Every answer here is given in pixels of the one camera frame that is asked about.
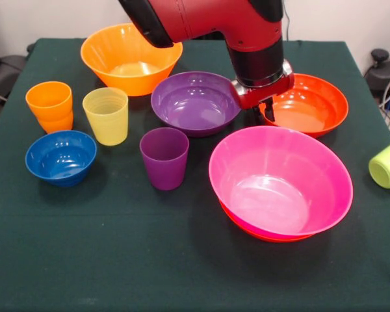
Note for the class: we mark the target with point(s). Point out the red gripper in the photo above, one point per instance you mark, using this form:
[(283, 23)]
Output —
[(260, 97)]

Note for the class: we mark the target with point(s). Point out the red plastic bowl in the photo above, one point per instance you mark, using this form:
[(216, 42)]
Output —
[(312, 110), (247, 232)]

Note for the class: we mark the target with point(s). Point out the large pink plastic bowl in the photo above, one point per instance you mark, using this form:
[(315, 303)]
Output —
[(279, 169)]

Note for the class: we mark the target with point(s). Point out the purple plastic cup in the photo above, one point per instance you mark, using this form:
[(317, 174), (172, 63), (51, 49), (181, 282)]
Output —
[(164, 169)]

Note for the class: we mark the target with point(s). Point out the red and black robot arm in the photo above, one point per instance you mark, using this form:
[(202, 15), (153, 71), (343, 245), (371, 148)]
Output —
[(214, 16)]

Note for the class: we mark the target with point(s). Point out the purple plastic bowl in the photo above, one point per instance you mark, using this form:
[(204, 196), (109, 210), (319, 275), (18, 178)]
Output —
[(195, 107)]

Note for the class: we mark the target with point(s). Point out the lime green plastic cup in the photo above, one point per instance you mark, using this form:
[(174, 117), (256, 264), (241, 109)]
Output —
[(386, 169)]

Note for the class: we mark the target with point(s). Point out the large orange plastic bowl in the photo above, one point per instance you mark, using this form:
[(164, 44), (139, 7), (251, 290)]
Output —
[(117, 65)]

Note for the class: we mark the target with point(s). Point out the yellow plastic cup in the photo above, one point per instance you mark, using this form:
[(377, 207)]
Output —
[(107, 126)]

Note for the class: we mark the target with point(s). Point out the dark green table cloth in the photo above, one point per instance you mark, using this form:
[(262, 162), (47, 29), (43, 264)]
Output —
[(149, 243)]

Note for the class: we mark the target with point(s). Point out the orange plastic cup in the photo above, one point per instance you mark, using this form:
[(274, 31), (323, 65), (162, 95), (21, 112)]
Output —
[(57, 125), (48, 97)]

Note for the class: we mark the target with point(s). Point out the small blue plastic bowl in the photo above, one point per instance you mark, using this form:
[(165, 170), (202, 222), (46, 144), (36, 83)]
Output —
[(60, 159)]

